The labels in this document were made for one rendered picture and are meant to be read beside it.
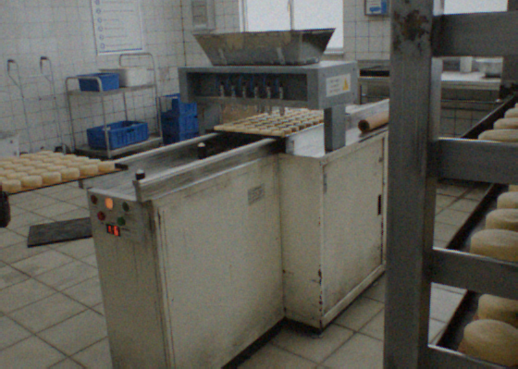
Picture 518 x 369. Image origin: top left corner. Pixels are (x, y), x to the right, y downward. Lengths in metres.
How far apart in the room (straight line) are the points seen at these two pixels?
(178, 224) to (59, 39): 4.60
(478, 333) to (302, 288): 1.82
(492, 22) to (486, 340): 0.27
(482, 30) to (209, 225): 1.56
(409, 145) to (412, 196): 0.04
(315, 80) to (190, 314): 0.96
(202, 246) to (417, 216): 1.50
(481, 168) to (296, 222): 1.81
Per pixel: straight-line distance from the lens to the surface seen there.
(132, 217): 1.71
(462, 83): 4.37
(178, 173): 1.74
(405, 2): 0.39
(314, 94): 2.02
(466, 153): 0.42
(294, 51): 2.13
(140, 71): 5.93
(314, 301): 2.31
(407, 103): 0.39
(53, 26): 6.16
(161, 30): 6.99
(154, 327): 1.89
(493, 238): 0.49
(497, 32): 0.41
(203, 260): 1.89
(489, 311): 0.57
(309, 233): 2.19
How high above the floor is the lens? 1.33
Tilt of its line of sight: 16 degrees down
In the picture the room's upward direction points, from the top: 3 degrees counter-clockwise
